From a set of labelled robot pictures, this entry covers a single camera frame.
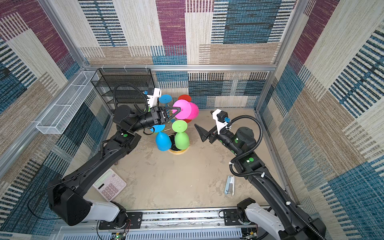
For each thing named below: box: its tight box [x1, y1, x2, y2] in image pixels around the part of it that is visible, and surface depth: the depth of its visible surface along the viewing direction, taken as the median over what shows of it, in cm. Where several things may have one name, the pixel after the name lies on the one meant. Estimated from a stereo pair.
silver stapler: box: [224, 175, 235, 196], surface depth 83 cm
